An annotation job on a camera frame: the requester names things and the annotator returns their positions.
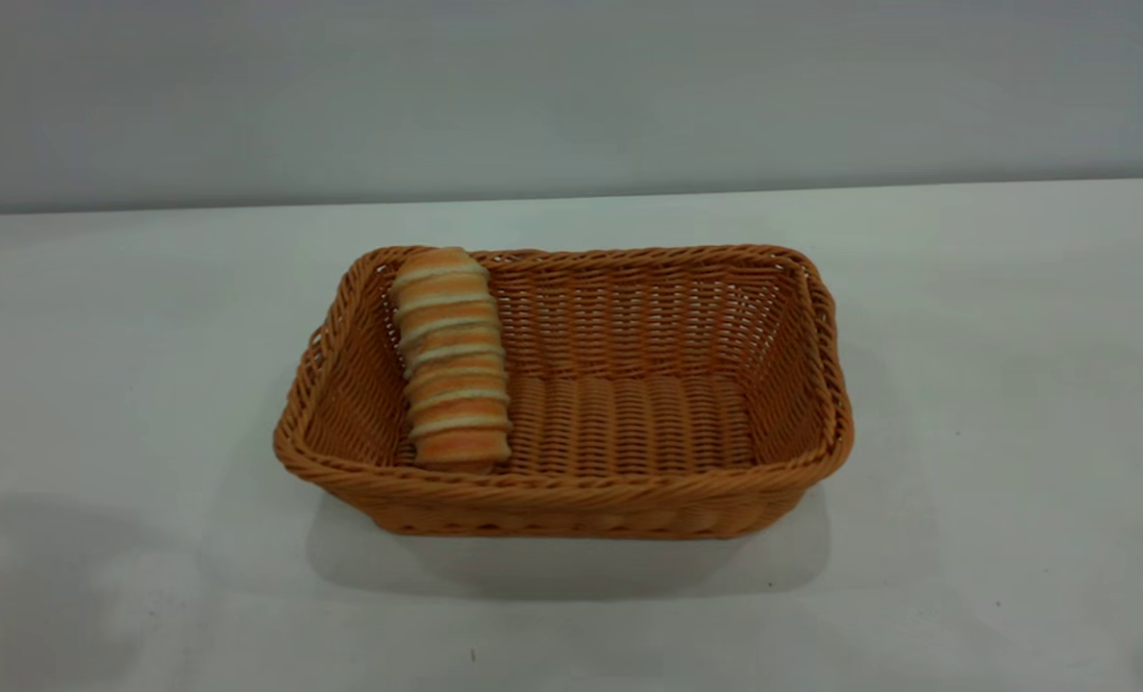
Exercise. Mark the orange woven wicker basket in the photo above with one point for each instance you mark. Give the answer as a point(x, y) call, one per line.
point(648, 423)

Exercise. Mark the striped orange bread roll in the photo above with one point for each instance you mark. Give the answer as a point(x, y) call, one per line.
point(451, 365)

